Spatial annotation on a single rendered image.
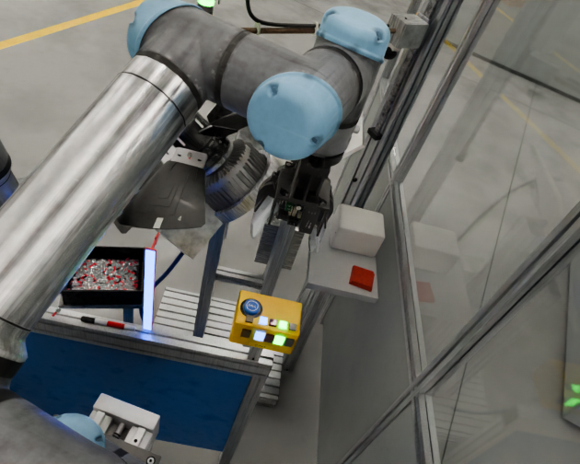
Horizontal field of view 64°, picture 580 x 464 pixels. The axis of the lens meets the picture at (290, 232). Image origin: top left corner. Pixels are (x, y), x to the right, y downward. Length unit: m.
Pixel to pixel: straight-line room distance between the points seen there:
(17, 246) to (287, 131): 0.23
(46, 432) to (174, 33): 0.34
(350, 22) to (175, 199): 0.79
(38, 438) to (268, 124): 0.29
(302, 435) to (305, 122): 1.91
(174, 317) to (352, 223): 1.06
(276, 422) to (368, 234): 1.01
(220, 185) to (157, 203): 0.23
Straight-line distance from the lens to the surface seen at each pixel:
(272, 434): 2.18
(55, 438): 0.37
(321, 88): 0.42
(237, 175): 1.33
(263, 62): 0.44
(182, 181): 1.24
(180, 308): 2.31
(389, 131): 1.64
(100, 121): 0.42
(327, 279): 1.54
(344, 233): 1.58
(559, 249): 0.89
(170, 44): 0.46
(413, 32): 1.46
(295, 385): 2.30
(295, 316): 1.15
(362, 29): 0.50
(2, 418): 0.38
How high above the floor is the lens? 2.00
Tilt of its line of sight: 44 degrees down
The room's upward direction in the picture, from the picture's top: 19 degrees clockwise
